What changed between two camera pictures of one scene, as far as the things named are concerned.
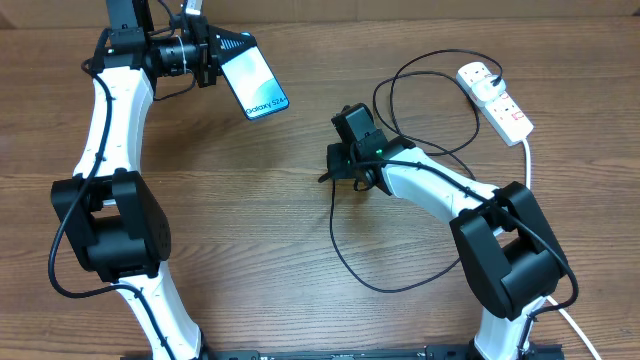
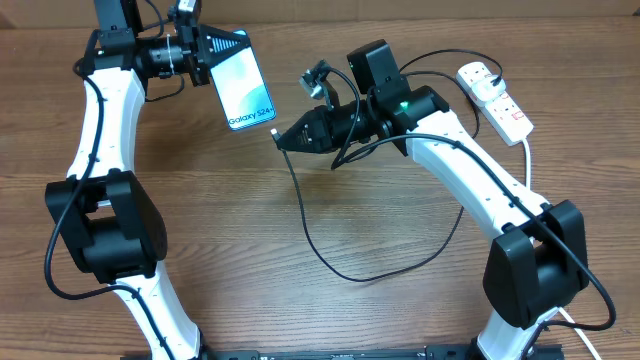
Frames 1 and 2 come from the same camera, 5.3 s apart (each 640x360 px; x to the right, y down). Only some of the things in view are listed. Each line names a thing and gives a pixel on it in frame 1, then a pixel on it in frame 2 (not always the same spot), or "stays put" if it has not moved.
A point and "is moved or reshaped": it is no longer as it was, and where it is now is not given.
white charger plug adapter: (484, 90) stays put
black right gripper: (337, 156) -> (320, 123)
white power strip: (503, 115) stays put
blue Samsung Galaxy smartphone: (254, 84) is moved or reshaped
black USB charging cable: (466, 138) -> (388, 276)
